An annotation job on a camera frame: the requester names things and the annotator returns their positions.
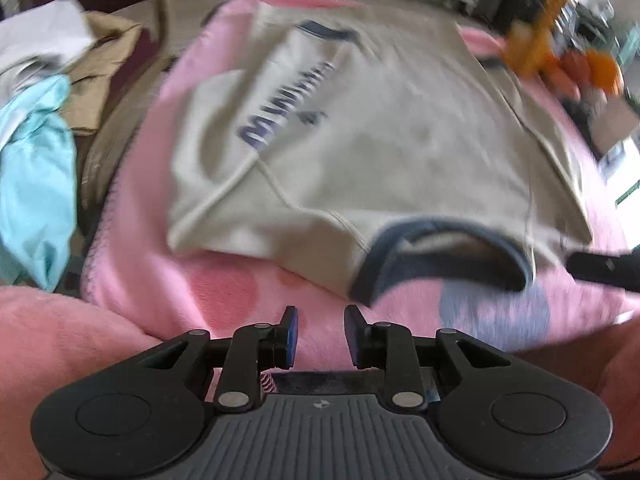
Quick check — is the white cloth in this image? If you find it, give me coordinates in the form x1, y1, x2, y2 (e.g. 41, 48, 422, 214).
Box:
0, 0, 97, 107

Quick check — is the beige t-shirt navy collar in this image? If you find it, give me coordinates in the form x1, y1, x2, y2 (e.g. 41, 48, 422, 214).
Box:
167, 0, 594, 307

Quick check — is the orange plush toy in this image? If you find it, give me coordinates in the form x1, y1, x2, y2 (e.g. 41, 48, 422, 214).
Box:
499, 0, 626, 97

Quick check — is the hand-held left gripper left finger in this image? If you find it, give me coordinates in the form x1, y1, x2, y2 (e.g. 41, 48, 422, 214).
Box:
142, 305, 300, 414

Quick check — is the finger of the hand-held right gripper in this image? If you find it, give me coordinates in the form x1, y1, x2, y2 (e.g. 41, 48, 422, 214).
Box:
567, 246, 640, 293

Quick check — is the salmon pink fleece cloth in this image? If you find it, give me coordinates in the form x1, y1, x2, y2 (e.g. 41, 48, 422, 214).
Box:
0, 285, 166, 461
515, 322, 640, 468

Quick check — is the light blue cloth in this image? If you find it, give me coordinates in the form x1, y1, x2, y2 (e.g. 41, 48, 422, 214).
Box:
0, 75, 79, 292

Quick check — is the tan cloth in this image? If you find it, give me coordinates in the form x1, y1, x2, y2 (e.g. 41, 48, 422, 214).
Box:
59, 12, 145, 137

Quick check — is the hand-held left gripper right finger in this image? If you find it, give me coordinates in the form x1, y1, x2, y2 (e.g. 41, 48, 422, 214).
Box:
344, 304, 503, 409

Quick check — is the pink blanket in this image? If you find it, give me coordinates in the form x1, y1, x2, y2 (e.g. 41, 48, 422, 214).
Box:
81, 0, 640, 361

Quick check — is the beige wooden post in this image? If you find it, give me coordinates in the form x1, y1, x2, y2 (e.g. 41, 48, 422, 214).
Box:
149, 0, 177, 73

